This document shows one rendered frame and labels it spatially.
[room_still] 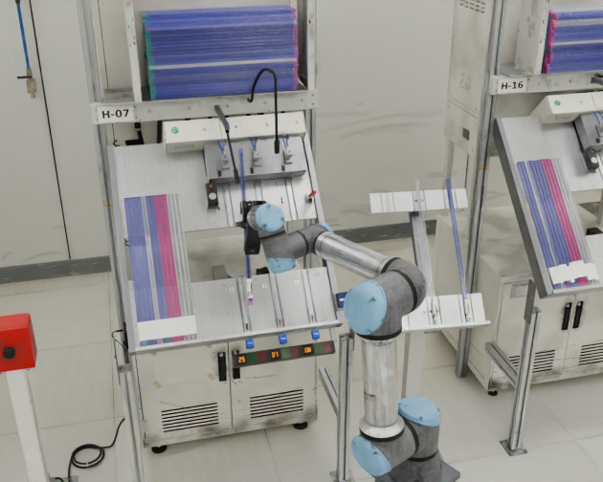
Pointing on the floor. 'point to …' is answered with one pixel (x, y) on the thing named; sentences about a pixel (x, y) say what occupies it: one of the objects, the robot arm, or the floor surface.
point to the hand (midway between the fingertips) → (245, 225)
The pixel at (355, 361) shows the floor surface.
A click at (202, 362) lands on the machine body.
